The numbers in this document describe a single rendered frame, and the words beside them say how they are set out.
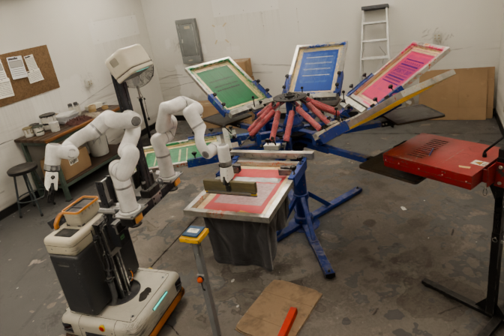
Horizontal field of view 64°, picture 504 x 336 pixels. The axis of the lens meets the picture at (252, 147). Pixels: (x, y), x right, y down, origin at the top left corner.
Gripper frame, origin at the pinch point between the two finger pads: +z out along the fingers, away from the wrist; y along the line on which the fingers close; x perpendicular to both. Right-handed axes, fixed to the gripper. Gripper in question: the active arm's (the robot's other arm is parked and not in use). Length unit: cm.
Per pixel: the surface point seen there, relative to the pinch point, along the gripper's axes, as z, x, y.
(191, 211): 11.4, -22.4, 13.5
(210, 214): 12.2, -9.1, 13.5
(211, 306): 67, -9, 33
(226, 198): 14.7, -9.7, -10.5
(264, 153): 7, -4, -68
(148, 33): -61, -379, -459
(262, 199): 14.5, 14.9, -12.8
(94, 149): 77, -343, -221
